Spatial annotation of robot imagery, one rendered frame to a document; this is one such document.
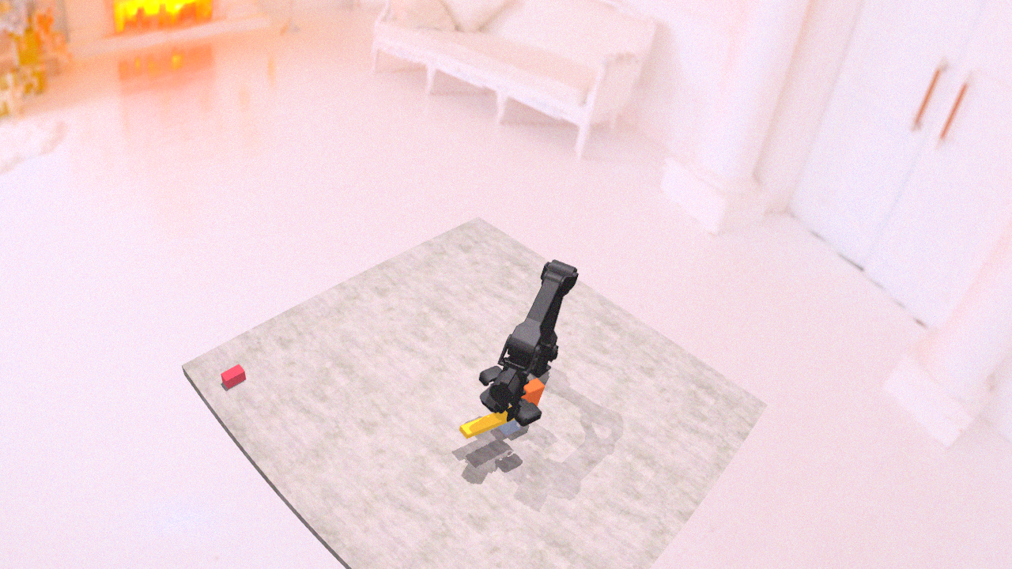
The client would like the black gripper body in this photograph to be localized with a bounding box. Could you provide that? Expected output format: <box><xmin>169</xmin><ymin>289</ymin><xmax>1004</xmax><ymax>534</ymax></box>
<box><xmin>479</xmin><ymin>365</ymin><xmax>542</xmax><ymax>427</ymax></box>

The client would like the red rectangular block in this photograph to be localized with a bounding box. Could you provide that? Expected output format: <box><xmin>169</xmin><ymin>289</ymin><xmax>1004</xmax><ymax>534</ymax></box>
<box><xmin>221</xmin><ymin>365</ymin><xmax>246</xmax><ymax>389</ymax></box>

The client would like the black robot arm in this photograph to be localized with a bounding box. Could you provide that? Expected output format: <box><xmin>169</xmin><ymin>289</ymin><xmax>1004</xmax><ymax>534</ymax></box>
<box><xmin>480</xmin><ymin>259</ymin><xmax>579</xmax><ymax>413</ymax></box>

